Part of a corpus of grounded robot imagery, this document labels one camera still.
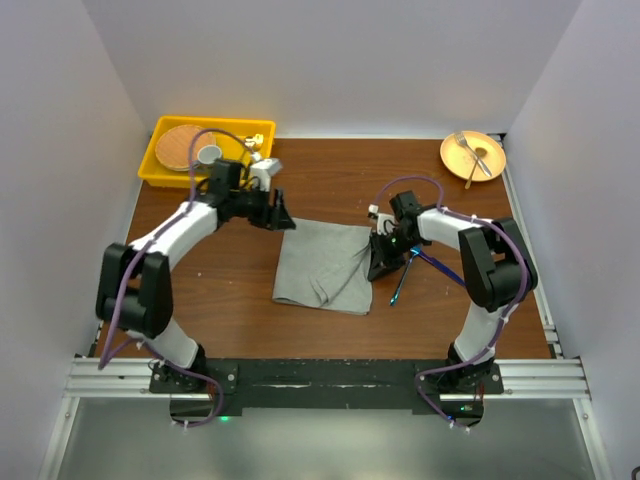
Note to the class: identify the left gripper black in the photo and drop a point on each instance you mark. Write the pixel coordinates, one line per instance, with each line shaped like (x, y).
(281, 217)

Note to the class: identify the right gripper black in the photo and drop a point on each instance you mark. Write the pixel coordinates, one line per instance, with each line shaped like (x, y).
(380, 262)

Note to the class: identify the grey cloth napkin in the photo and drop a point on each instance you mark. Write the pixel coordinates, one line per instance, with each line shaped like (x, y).
(324, 266)

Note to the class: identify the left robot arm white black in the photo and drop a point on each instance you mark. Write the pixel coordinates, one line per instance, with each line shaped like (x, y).
(135, 289)

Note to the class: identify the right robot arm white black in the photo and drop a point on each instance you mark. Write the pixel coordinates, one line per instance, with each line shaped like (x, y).
(497, 268)

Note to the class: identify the blue metallic fork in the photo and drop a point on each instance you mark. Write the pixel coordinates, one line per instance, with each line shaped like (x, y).
(395, 296)

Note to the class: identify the blue metallic knife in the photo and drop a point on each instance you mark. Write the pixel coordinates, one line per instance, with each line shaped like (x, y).
(441, 267)

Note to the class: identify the grey ceramic mug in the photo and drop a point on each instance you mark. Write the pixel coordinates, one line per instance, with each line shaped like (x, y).
(208, 155)

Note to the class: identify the round wooden plate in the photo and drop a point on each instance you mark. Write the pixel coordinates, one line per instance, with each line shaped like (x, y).
(172, 148)

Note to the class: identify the yellow plastic bin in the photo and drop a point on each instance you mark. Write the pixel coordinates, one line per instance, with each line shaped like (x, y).
(227, 133)

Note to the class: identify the tan round plate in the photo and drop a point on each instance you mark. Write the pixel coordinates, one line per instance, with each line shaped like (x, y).
(459, 162)

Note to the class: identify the silver fork on plate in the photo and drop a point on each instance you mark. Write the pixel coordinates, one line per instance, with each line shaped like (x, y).
(463, 143)

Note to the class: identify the silver knife on plate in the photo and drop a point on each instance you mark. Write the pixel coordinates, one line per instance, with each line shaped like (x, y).
(480, 154)

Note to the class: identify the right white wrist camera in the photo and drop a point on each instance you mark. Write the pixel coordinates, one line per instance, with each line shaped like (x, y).
(383, 223)

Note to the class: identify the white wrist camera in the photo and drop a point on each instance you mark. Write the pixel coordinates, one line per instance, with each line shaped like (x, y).
(383, 223)
(262, 172)

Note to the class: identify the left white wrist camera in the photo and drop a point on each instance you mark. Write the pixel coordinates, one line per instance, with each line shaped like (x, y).
(262, 172)

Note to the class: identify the gold spoon black handle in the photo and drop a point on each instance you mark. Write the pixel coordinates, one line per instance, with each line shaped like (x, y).
(247, 155)

